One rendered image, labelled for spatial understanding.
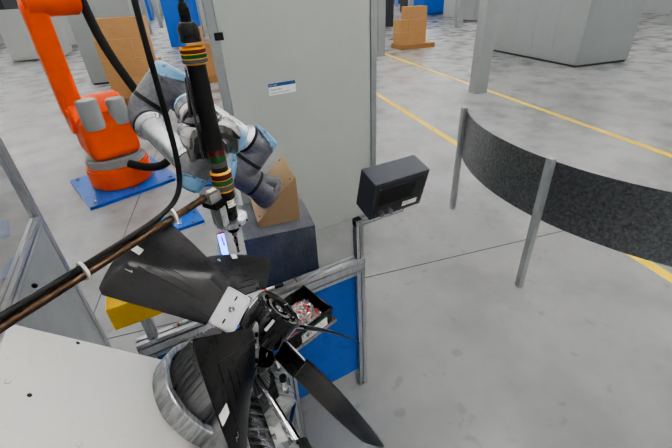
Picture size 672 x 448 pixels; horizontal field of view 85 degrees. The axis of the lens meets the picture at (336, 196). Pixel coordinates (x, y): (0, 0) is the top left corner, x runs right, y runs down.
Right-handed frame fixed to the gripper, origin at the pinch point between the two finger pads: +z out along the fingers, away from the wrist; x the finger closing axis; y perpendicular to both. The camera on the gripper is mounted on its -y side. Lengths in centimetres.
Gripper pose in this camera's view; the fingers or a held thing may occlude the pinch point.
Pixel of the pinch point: (213, 137)
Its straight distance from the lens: 74.1
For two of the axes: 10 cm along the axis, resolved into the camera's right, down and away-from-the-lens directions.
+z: 4.7, 4.2, -7.8
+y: 0.5, 8.7, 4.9
